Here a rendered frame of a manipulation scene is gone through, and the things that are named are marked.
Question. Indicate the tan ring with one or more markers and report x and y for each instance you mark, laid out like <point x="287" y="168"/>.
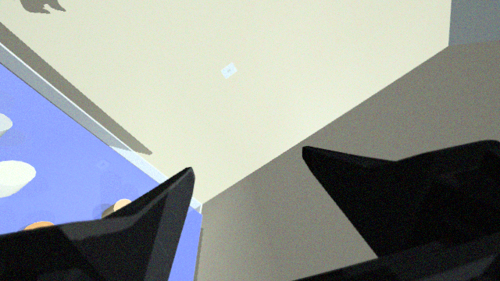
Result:
<point x="38" y="224"/>

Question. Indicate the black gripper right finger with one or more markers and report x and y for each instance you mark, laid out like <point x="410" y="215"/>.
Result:
<point x="384" y="198"/>

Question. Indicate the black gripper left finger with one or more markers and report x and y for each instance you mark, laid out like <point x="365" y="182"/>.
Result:
<point x="137" y="242"/>

